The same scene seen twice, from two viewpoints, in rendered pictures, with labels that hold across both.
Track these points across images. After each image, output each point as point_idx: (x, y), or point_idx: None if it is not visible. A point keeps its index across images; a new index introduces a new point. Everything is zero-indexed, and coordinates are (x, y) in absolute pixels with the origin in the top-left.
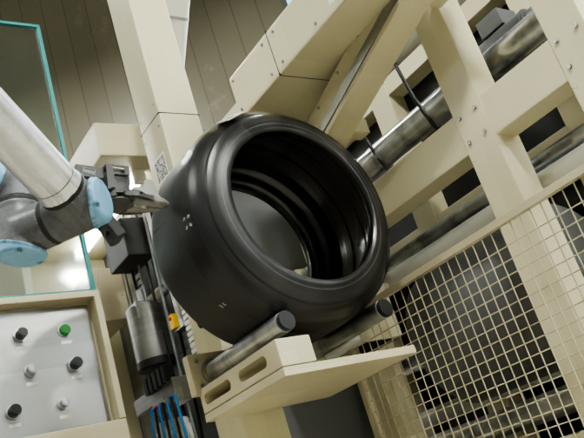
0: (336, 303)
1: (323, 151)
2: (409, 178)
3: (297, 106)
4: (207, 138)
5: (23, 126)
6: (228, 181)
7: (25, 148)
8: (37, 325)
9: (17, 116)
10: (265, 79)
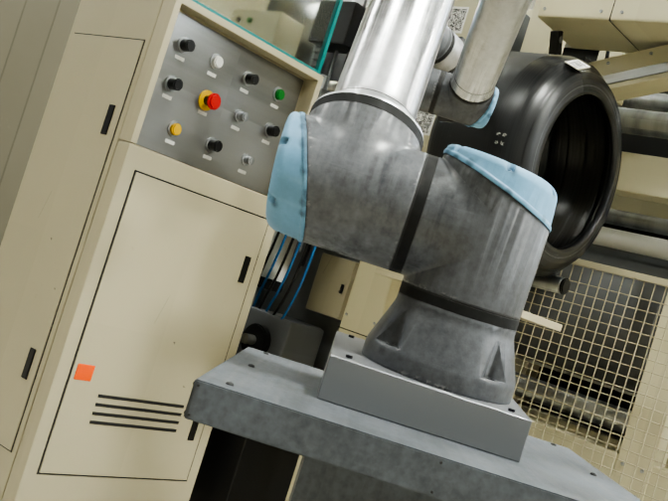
0: (545, 267)
1: (607, 130)
2: (626, 174)
3: (585, 39)
4: (554, 74)
5: (511, 46)
6: (550, 127)
7: (498, 61)
8: (263, 77)
9: (515, 38)
10: (590, 8)
